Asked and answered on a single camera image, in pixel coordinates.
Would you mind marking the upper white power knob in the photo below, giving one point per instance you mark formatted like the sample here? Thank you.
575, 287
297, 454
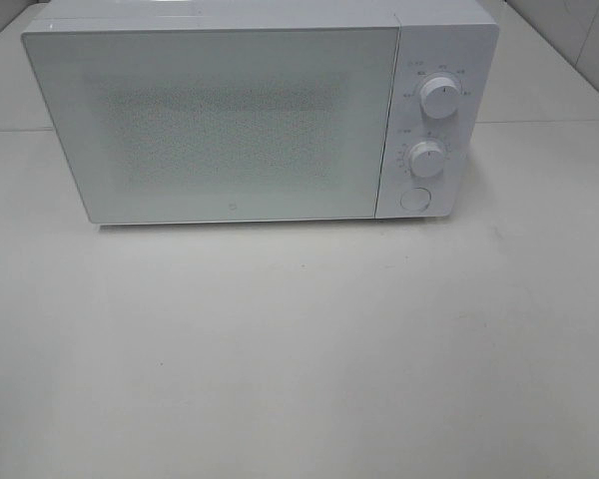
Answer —
439, 95

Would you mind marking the white timer knob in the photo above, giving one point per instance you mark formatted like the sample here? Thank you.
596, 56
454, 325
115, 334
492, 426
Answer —
426, 159

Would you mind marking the round white door button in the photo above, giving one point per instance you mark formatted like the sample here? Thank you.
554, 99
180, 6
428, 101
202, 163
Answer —
415, 200

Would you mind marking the white microwave oven body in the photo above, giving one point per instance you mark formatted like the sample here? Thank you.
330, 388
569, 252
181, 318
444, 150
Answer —
456, 37

